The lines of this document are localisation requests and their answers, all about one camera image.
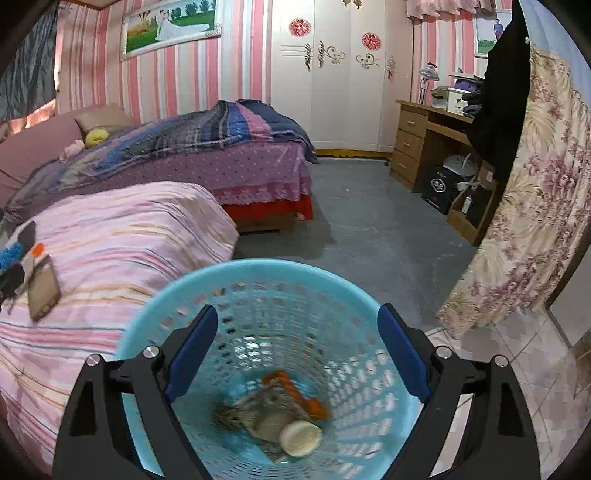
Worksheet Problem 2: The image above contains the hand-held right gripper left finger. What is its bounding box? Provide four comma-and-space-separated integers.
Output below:
53, 305, 219, 480

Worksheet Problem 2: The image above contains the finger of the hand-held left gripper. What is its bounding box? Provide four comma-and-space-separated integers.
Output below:
0, 263, 26, 315

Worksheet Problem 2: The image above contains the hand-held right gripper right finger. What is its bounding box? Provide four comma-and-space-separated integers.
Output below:
376, 303, 541, 480

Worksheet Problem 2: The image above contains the blue plastic bag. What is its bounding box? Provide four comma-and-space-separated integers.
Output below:
0, 244, 25, 272

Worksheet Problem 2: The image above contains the blue plastic basket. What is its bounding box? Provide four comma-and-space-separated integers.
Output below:
113, 258, 467, 480

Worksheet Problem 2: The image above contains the orange snack wrapper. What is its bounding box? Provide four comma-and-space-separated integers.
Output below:
262, 370, 329, 422

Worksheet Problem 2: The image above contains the brown paper sheet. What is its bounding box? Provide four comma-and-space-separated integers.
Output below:
240, 388, 301, 446

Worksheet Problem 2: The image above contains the white round lid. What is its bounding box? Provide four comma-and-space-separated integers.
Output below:
279, 421, 323, 457

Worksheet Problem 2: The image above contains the brown phone case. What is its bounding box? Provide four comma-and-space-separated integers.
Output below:
27, 255, 62, 322

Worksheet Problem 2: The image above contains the pink striped table cloth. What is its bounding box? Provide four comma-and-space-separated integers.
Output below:
0, 181, 240, 476

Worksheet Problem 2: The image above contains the brown cardboard box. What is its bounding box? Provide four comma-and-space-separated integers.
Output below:
447, 168, 497, 245

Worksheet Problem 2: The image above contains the black paper bag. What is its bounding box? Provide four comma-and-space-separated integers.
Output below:
421, 164, 462, 215

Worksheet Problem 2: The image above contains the beige pillow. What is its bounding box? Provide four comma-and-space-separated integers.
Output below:
75, 104, 132, 134

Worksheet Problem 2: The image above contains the bed with pink headboard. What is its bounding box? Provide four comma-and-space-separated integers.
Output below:
0, 99, 319, 234

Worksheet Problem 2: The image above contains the dark grey curtain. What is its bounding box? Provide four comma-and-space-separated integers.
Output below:
0, 9, 58, 123

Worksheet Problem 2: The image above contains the wooden desk with drawers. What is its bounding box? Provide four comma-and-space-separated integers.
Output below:
389, 99, 497, 245

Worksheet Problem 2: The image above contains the striped purple quilt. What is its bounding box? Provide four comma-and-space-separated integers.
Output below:
4, 99, 319, 213

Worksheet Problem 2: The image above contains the floral curtain with blue top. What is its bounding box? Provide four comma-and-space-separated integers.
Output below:
436, 0, 591, 340

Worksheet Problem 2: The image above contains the white box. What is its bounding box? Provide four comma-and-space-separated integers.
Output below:
445, 88, 476, 114

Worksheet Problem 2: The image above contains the white wardrobe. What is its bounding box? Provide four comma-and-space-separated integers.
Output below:
270, 0, 416, 155

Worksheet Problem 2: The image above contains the black hanging coat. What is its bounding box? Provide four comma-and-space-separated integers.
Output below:
464, 0, 532, 183

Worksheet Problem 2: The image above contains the purple box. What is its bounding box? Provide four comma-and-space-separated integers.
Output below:
450, 76, 485, 93

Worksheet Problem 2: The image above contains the desk lamp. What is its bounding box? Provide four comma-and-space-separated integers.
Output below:
418, 62, 439, 104

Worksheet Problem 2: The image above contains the framed wedding picture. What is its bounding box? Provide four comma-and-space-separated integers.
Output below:
120, 0, 222, 62

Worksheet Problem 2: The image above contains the small framed photo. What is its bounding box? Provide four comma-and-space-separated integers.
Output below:
475, 14, 509, 60

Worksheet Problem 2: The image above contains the pink curtain valance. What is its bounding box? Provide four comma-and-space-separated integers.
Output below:
406, 0, 513, 21

